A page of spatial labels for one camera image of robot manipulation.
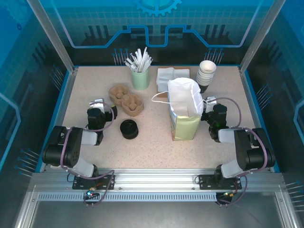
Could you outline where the white napkin stack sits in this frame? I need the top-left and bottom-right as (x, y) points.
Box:
(156, 67), (190, 92)

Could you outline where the slotted grey cable duct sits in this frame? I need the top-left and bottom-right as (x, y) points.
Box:
(37, 192), (219, 202)

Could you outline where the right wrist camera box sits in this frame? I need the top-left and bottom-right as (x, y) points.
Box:
(204, 96), (218, 114)

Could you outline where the black cup lid stack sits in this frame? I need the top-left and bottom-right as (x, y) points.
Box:
(120, 123), (140, 140)

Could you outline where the aluminium mounting rail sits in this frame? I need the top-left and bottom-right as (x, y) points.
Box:
(30, 168), (285, 190)

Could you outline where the paper cup stack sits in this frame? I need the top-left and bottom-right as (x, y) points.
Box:
(196, 68), (216, 94)

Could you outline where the small LED circuit board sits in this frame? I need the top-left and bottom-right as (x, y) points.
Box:
(83, 188), (100, 199)
(217, 190), (239, 199)

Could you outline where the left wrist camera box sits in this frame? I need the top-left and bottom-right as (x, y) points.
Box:
(89, 99), (105, 113)

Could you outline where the brown cup carrier stack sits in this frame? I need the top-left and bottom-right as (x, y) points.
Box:
(109, 91), (145, 117)

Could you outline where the brown cardboard cup carrier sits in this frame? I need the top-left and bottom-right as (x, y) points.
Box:
(108, 83), (144, 114)

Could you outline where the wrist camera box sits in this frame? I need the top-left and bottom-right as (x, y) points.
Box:
(204, 96), (218, 114)
(89, 99), (105, 113)

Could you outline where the green white paper bag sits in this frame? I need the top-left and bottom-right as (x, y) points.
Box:
(152, 77), (204, 142)

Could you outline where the green straw holder cup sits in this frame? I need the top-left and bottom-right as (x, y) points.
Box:
(132, 67), (151, 91)

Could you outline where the aluminium frame post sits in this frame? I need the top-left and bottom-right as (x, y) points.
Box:
(238, 0), (287, 74)
(26, 0), (79, 74)

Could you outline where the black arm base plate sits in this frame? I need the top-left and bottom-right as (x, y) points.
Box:
(198, 174), (243, 190)
(72, 174), (116, 190)

